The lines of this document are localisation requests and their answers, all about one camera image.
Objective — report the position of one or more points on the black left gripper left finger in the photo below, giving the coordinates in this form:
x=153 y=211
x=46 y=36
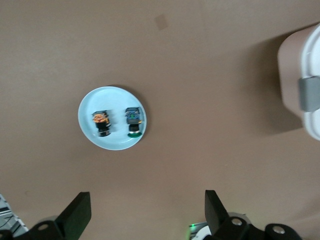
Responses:
x=75 y=212

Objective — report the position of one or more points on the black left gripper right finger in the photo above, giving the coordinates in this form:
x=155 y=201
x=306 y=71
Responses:
x=215 y=212

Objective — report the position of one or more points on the orange push-button switch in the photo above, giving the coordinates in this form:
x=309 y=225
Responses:
x=101 y=122

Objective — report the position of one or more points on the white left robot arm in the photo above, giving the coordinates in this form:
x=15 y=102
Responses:
x=203 y=232

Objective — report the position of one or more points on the white lunch box grey clips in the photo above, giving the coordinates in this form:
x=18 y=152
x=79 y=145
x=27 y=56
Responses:
x=312 y=62

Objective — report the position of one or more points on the light blue round plate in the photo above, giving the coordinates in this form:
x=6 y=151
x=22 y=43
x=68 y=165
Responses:
x=115 y=100

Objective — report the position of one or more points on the aluminium frame profile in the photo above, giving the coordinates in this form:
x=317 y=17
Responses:
x=10 y=215

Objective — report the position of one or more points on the blue switch with green button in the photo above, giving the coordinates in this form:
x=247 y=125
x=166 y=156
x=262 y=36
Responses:
x=133 y=120

